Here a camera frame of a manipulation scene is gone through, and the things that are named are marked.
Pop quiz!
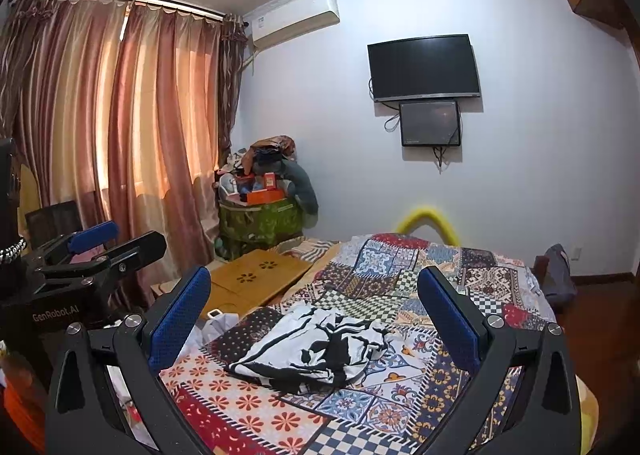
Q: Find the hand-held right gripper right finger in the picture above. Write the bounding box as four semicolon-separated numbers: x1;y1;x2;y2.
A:
417;265;583;455

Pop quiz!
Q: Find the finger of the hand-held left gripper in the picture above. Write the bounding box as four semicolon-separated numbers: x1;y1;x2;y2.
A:
27;221;121;268
45;231;167;286

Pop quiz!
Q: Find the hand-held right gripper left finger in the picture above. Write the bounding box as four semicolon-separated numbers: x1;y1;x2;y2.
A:
45;265;216;455

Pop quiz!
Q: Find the black and white patterned garment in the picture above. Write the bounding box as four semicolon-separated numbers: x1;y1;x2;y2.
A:
225;301;396;396

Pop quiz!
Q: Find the pile of clothes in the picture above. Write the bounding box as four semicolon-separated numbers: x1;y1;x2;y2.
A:
244;135;298;171

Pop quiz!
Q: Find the white plastic bag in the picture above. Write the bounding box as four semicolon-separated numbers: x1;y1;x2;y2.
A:
197;307;243;353

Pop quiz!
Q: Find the black chair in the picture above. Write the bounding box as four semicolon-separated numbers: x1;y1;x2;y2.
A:
25;200;83;248

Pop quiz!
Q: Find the patchwork printed blanket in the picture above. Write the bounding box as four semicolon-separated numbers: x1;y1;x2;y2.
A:
160;232;558;455

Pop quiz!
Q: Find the wooden lap desk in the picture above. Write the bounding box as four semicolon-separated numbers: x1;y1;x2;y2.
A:
200;249;313;321

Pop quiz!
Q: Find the yellow foam hoop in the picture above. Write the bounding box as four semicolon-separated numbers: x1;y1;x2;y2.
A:
395;205;460;246

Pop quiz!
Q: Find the orange plastic container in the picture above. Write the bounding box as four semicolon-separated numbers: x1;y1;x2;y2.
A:
0;375;51;455

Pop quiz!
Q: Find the pink curtain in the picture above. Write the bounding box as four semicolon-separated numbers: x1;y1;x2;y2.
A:
20;0;223;316

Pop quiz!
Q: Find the dark backpack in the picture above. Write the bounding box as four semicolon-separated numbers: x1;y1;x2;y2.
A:
540;243;578;311

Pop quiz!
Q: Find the green storage bag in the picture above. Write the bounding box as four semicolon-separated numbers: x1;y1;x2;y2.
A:
217;198;306;261

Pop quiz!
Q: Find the orange box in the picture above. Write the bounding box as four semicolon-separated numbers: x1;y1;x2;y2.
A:
245;189;281;206

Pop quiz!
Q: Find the striped pillow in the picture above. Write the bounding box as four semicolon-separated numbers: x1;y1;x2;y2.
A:
280;237;342;262

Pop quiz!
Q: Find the grey stuffed cloth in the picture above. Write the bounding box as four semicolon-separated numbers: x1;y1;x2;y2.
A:
280;158;319;228

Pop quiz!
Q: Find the brown patterned curtain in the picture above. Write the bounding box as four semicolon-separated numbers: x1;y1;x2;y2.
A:
217;18;249;176
0;0;66;146

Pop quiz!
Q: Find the white air conditioner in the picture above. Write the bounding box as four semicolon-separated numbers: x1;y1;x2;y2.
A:
243;0;341;50

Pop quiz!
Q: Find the small black wall monitor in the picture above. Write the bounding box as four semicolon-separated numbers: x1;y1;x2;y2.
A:
398;99;462;148

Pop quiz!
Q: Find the black wall television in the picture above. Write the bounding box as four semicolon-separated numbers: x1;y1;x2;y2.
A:
367;34;482;103

